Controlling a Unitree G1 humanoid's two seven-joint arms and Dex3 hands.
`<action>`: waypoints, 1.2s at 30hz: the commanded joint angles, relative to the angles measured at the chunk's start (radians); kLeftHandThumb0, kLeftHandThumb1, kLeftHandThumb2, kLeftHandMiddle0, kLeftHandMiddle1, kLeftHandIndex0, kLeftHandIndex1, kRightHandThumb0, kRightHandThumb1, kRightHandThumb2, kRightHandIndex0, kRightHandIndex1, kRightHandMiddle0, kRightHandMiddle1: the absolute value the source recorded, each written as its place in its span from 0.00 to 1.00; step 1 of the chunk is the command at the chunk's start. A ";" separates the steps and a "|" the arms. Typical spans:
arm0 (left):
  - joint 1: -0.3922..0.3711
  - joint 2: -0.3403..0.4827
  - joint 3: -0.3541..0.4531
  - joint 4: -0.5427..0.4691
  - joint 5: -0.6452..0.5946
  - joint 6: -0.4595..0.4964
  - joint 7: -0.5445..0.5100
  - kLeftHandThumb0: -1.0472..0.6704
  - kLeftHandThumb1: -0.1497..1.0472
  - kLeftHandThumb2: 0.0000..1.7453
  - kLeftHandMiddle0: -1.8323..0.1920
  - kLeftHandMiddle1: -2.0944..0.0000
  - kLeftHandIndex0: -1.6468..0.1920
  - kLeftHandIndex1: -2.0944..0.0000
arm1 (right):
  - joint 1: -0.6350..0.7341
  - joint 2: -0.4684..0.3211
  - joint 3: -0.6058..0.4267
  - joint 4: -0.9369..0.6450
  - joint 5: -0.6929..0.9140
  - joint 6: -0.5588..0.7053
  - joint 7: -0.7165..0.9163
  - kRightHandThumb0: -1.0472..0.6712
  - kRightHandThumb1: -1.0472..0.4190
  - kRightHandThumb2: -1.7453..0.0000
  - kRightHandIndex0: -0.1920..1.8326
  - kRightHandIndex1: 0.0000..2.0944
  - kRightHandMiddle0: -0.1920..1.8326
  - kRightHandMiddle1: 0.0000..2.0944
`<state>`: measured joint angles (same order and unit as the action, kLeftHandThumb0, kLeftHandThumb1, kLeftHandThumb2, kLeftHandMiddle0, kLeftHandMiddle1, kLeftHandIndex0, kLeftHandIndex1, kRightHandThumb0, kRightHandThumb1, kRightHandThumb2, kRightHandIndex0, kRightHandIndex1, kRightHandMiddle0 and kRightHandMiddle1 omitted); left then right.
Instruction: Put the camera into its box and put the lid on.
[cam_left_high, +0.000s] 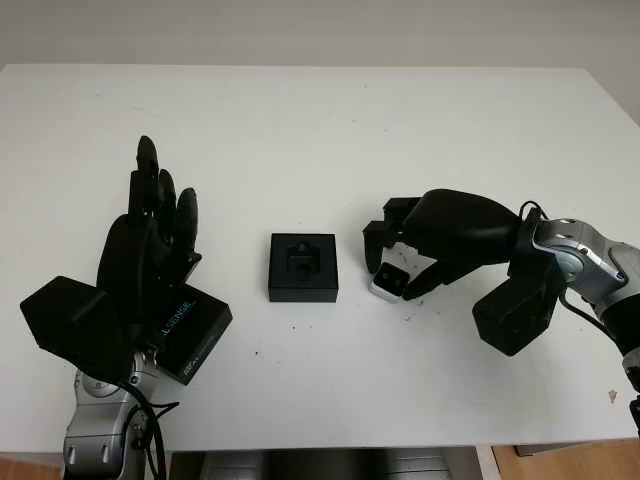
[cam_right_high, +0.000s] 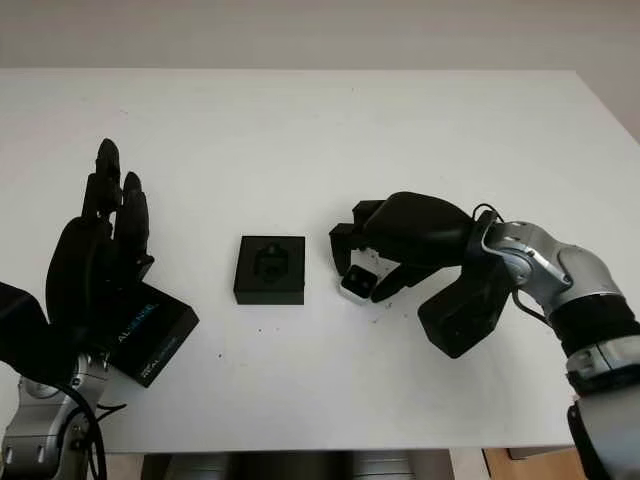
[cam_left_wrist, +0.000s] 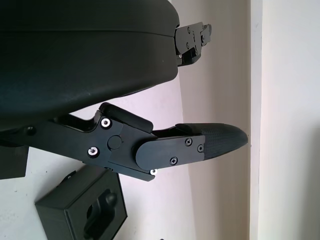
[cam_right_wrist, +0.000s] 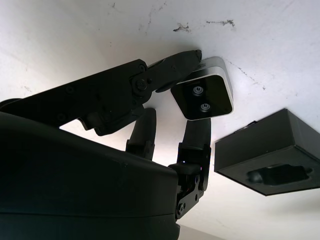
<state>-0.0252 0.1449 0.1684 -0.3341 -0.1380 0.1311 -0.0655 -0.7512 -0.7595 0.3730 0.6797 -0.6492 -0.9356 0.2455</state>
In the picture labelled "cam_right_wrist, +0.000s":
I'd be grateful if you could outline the small silver camera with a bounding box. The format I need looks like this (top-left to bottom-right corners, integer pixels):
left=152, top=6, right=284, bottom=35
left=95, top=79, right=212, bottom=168
left=170, top=56, right=235, bottom=122

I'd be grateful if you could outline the black camera box base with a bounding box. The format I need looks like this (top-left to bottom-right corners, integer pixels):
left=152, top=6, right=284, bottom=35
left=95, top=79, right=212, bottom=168
left=214, top=108, right=320, bottom=197

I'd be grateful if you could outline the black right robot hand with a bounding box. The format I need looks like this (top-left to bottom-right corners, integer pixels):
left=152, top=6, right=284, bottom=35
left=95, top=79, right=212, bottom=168
left=0, top=49, right=212, bottom=240

